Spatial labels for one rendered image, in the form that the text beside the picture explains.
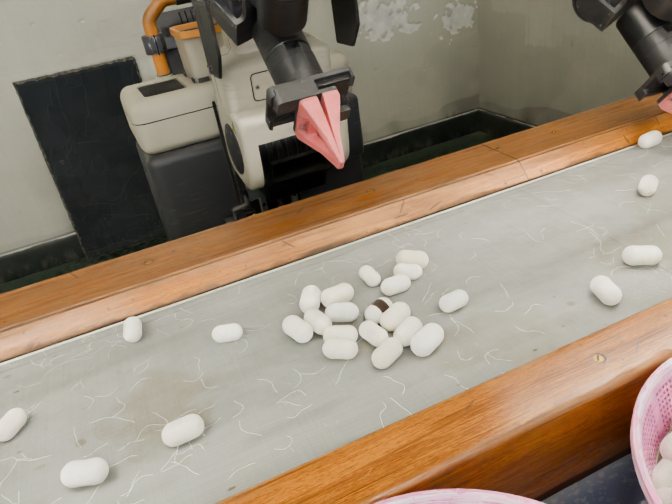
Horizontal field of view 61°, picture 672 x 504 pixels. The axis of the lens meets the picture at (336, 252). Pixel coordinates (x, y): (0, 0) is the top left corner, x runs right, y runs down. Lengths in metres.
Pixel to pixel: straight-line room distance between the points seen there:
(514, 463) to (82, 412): 0.37
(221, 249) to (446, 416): 0.37
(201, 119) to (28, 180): 1.32
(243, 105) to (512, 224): 0.59
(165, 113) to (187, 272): 0.71
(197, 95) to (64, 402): 0.89
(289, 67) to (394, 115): 2.27
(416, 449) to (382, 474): 0.03
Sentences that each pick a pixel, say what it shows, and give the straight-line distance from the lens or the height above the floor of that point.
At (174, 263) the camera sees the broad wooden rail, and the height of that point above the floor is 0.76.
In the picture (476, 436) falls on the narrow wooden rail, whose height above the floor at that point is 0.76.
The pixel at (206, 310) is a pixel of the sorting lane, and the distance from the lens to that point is 0.64.
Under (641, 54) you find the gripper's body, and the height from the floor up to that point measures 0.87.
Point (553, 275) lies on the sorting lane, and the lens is 0.63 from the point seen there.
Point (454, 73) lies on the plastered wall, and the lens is 3.08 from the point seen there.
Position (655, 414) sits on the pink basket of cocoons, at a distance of 0.48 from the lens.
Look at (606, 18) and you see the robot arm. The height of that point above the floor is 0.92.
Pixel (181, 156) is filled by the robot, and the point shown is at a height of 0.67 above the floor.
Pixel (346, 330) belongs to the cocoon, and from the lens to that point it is 0.53.
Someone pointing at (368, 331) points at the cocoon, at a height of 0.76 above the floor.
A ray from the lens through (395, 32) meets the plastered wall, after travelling 2.86.
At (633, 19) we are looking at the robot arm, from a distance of 0.93.
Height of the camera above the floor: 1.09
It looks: 30 degrees down
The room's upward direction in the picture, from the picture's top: 10 degrees counter-clockwise
